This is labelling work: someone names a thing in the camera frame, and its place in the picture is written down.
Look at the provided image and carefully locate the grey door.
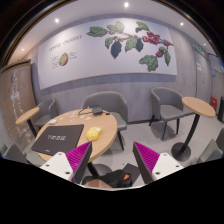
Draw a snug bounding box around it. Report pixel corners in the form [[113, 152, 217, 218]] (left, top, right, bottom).
[[193, 48, 211, 103]]

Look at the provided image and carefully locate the small round table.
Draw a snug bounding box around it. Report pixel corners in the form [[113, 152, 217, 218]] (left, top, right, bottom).
[[15, 107, 40, 136], [171, 97, 215, 161]]

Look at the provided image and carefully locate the grey chair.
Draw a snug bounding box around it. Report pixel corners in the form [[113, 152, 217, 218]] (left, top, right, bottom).
[[196, 128, 224, 164], [0, 144, 27, 164]]

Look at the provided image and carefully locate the black cable on table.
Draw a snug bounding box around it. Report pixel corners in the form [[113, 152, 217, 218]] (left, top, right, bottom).
[[77, 105, 111, 117]]

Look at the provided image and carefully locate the grey chair near left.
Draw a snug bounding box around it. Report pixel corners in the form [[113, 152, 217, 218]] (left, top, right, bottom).
[[0, 144, 27, 164]]

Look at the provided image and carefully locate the grey chair near right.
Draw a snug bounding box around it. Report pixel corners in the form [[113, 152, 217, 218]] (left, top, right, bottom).
[[196, 128, 224, 164]]

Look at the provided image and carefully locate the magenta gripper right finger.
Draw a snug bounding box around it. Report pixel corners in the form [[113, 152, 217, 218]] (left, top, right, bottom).
[[132, 141, 185, 185]]

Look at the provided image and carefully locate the yellow computer mouse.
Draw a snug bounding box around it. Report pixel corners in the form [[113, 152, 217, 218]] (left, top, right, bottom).
[[86, 127, 102, 141]]

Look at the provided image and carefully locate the grey armchair right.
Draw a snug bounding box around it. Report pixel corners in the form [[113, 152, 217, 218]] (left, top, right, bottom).
[[150, 87, 185, 132]]

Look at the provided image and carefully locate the grey armchair left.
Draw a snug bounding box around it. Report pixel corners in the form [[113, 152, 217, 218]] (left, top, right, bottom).
[[33, 99, 58, 128]]

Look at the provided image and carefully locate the black bag on floor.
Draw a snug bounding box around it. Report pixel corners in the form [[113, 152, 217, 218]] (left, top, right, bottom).
[[82, 170, 133, 188]]

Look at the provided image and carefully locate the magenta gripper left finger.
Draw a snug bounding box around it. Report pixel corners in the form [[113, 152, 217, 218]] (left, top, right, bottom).
[[39, 140, 93, 185]]

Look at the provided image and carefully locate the black device on table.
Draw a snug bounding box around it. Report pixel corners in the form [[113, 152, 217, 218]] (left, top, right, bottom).
[[92, 107, 103, 116]]

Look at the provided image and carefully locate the coffee cherries wall mural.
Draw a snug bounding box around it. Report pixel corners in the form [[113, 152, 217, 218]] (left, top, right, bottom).
[[38, 18, 177, 89]]

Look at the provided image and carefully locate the small round table right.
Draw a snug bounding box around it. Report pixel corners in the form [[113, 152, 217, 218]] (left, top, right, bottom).
[[171, 97, 215, 161]]

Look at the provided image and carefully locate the grey armchair behind table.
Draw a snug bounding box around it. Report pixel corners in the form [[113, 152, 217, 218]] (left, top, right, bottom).
[[81, 91, 128, 148]]

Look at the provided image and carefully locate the small round table left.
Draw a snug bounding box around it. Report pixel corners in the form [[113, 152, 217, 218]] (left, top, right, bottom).
[[15, 107, 40, 136]]

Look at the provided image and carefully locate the red fire extinguisher box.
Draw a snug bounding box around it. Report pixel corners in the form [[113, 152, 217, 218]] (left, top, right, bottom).
[[210, 96, 217, 111]]

